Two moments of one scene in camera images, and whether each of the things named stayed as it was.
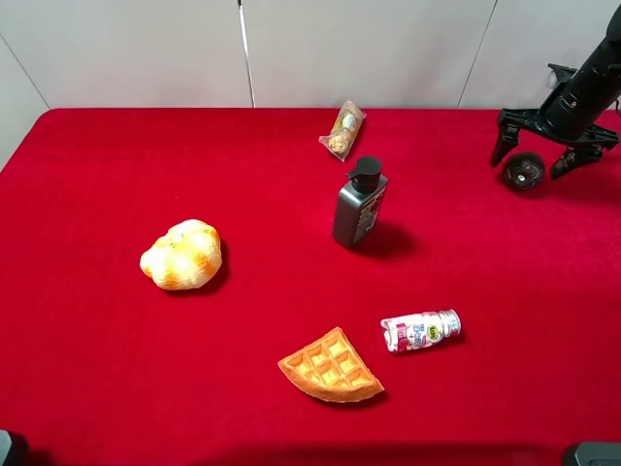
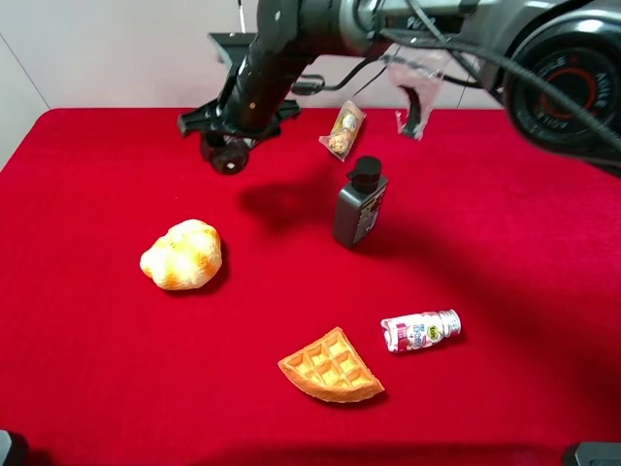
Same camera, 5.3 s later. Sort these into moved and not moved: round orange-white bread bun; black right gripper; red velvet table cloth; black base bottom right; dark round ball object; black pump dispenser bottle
Moved: black right gripper; dark round ball object
Not moved: red velvet table cloth; black pump dispenser bottle; round orange-white bread bun; black base bottom right
